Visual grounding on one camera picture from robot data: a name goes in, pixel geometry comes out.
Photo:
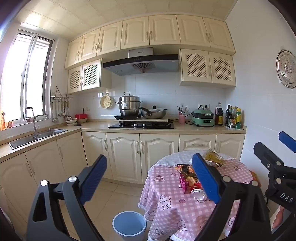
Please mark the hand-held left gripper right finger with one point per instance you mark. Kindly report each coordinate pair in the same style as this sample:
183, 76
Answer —
205, 178

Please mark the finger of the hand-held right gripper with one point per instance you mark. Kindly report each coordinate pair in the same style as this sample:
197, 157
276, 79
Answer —
266, 153
288, 140

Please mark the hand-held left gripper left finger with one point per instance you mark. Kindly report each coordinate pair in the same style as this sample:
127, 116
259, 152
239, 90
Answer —
94, 176

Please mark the crushed orange drink can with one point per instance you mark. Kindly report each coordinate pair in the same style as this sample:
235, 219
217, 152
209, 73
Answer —
199, 194

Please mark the gold foil packet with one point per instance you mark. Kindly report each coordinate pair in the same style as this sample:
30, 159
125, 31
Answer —
214, 158

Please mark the dark snack wrapper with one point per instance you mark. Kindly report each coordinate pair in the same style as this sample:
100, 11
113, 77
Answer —
185, 171

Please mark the light blue plastic bin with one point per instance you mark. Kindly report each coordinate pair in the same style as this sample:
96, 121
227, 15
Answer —
129, 227

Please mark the person's right hand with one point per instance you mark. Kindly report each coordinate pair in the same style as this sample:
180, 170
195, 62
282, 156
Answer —
277, 219

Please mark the pink snack wrapper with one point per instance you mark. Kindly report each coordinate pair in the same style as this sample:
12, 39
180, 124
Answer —
183, 185

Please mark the cream base cabinets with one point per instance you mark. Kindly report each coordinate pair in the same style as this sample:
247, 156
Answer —
124, 153

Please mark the pink checkered tablecloth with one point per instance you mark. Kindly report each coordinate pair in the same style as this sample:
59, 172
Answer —
166, 185

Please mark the green bottle yellow cap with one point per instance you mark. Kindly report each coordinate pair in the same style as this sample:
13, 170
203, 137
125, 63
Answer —
238, 120

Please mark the dark glass bottle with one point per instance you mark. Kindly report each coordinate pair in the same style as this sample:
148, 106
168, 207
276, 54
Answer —
232, 118
228, 117

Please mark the large soy sauce bottle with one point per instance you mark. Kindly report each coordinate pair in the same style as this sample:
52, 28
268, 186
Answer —
219, 117

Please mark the white bowl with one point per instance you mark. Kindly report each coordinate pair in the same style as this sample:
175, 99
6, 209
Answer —
71, 121

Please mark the green electric cooker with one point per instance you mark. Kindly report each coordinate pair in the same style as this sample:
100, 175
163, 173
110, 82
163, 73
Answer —
202, 118

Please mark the red lidded box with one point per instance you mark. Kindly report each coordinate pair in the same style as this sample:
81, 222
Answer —
81, 116

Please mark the pink utensil holder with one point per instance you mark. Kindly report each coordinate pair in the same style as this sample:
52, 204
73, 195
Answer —
182, 119

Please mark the black gas stove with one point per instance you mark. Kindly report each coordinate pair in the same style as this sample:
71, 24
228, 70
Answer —
141, 125

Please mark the hanging metal ladle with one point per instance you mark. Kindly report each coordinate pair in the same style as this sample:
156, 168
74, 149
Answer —
54, 119

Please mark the hanging metal spoon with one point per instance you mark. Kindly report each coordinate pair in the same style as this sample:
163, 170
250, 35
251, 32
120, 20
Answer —
62, 113

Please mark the round metal steamer plate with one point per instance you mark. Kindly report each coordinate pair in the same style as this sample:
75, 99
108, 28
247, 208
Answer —
288, 69

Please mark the stainless steel steamer pot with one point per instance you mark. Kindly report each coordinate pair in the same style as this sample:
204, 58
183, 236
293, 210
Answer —
129, 105

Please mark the metal kitchen faucet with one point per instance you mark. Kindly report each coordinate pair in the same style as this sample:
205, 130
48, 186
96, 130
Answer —
34, 125

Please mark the stainless steel sink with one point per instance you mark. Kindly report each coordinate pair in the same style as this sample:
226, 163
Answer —
23, 140

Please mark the steel wok with lid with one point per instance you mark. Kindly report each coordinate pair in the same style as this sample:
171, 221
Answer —
155, 113

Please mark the metal utensil rack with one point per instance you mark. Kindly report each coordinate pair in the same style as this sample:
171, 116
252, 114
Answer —
62, 95

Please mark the cream lattice door cabinet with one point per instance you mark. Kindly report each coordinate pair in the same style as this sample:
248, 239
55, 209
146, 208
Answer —
87, 74
208, 67

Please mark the orange bottle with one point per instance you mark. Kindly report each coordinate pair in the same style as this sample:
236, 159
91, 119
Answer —
2, 121

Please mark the sliding glass window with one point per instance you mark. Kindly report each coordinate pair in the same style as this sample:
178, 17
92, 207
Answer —
34, 76

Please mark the grey range hood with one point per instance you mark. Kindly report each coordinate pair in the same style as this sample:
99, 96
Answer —
143, 64

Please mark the cream wall cabinets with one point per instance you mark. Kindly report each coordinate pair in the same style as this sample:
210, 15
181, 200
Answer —
150, 30

